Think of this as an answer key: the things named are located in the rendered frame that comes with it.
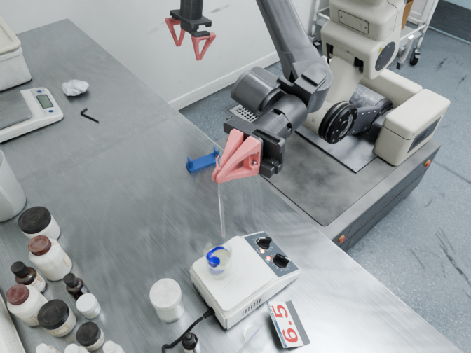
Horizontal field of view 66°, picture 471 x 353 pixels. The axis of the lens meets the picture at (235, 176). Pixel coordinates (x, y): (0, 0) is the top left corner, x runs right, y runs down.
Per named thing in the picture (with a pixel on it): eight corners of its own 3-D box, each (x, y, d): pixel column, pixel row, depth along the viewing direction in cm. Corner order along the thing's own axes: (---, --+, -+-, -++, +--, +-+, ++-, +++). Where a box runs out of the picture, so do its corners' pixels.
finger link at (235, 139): (240, 178, 47) (280, 139, 52) (199, 154, 50) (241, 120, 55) (240, 209, 52) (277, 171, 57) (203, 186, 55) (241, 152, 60)
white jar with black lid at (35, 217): (58, 245, 85) (46, 227, 80) (28, 249, 84) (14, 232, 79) (62, 221, 89) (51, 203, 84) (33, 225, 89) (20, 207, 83)
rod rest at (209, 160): (216, 153, 105) (216, 144, 102) (222, 160, 103) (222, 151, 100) (185, 165, 102) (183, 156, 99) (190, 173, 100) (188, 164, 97)
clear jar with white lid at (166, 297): (183, 323, 73) (179, 307, 67) (153, 323, 73) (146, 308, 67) (186, 294, 77) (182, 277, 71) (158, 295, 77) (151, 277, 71)
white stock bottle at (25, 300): (21, 329, 72) (-4, 309, 65) (26, 302, 76) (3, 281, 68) (50, 323, 73) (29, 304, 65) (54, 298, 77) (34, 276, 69)
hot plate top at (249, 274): (238, 236, 77) (238, 233, 77) (275, 278, 71) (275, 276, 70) (190, 266, 73) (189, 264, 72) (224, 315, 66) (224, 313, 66)
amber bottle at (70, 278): (92, 288, 78) (80, 270, 72) (87, 304, 76) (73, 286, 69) (77, 287, 78) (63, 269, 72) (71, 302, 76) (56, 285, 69)
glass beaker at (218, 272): (201, 263, 73) (198, 242, 66) (226, 253, 74) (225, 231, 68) (213, 289, 69) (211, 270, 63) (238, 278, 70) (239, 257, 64)
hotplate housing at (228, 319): (263, 235, 87) (265, 216, 81) (301, 277, 80) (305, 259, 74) (181, 288, 78) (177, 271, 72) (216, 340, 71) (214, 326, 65)
